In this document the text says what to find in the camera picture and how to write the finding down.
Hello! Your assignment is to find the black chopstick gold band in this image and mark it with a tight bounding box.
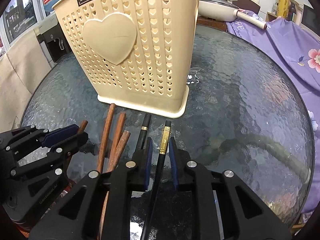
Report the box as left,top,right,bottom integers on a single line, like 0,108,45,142
140,120,171,240

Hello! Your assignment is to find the brown wooden chopstick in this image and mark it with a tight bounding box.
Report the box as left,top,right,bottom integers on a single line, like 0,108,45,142
66,120,88,169
106,112,126,172
97,103,116,173
99,131,130,239

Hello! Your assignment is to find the beige cloth cover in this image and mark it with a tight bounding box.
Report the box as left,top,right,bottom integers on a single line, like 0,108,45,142
1,30,51,132

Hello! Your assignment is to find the water dispenser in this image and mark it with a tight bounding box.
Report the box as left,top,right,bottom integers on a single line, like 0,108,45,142
34,13,71,68

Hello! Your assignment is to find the beige plastic utensil holder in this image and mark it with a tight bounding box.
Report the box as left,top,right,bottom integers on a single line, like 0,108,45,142
53,0,199,118

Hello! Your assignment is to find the brown wooden counter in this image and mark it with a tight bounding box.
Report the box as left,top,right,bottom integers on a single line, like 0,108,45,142
197,16,227,31

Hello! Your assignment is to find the white pan with lid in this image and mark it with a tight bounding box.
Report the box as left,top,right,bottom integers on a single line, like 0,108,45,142
199,0,267,29

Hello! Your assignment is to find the purple floral cloth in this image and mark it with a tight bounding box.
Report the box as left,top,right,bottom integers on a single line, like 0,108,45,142
227,18,319,213

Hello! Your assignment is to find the white microwave oven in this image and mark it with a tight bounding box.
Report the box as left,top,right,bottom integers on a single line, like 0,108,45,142
300,4,319,36

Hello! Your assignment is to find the yellow roll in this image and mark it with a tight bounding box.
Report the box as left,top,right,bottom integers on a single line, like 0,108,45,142
277,0,290,18

